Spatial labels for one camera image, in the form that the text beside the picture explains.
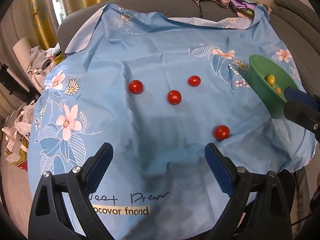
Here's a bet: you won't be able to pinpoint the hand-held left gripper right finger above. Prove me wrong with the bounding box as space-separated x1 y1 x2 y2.
204 142 292 240

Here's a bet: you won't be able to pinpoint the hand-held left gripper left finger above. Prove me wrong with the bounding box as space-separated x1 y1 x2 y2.
28 142 113 240

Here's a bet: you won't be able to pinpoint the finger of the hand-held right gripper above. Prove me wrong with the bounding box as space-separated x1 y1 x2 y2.
285 87 320 111
283 100 320 133

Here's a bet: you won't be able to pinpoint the red tomato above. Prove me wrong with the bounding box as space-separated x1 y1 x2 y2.
167 89 182 105
213 125 230 141
188 75 201 87
128 79 144 95

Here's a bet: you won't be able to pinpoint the green plastic bowl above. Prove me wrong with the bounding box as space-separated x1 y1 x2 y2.
244 54 299 119

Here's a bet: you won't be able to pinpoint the grey striped cloth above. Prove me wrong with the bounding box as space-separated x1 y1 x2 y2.
295 166 312 233

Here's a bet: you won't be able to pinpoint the white plastic bags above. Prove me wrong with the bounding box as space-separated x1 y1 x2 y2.
1 100 38 170

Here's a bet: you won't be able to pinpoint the grey armchair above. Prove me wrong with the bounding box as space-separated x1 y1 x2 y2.
271 0 320 90

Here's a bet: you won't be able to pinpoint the pile of grey clothes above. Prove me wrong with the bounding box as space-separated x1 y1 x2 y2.
26 44 63 93

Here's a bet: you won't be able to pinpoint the blue floral cloth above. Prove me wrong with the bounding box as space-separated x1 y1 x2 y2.
27 3 317 240

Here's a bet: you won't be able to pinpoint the black stand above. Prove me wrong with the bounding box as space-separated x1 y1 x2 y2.
0 62 30 95

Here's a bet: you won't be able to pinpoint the white board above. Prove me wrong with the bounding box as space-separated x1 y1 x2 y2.
12 35 33 60

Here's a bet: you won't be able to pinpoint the beige curtain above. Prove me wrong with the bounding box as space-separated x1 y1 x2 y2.
0 2 43 120

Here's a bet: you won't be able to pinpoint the window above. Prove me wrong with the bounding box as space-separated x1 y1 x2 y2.
49 0 67 25

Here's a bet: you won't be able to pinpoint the grey sofa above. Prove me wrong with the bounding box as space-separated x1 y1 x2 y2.
57 0 275 55

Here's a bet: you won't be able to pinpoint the black cable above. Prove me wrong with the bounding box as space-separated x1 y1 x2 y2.
294 196 320 227

